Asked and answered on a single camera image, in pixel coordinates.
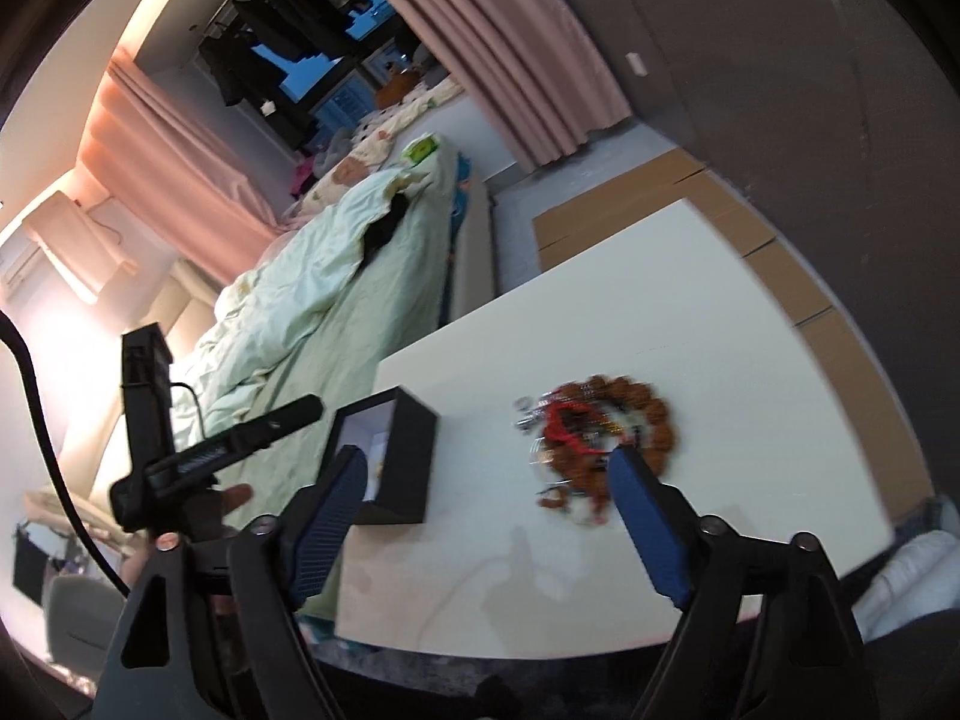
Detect brown bead necklace jewelry pile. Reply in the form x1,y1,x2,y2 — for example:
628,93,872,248
514,374,679,525

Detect black jewelry box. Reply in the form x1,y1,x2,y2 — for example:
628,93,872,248
322,387,439,527

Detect person's left hand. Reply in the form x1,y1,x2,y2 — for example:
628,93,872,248
121,483,254,589

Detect beige padded headboard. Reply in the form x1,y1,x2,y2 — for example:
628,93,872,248
59,260,218,496

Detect white bedside table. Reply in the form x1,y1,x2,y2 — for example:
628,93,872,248
332,196,898,664

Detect light green duvet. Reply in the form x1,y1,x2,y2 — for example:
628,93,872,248
170,164,438,421

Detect bed with green sheet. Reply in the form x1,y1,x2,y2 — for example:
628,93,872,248
89,131,497,616

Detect black garment on bed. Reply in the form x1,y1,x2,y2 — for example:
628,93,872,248
359,192,410,270

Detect flattened cardboard on floor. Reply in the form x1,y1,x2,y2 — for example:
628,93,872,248
534,148,934,525

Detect pink left curtain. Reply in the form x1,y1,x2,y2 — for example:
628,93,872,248
78,50,285,284

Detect pink curtain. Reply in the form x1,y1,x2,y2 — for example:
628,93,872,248
78,50,285,284
387,0,631,171

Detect patterned window seat cushion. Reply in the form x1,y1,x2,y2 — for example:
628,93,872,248
281,76,464,226

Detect hanging dark clothes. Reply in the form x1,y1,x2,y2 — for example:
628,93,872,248
199,0,384,106

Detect pink right curtain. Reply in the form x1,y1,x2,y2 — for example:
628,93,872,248
387,0,631,171

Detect black cable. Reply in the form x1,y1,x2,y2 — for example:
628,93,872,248
0,308,134,600

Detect white wall socket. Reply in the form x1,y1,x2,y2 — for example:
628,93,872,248
625,52,649,78

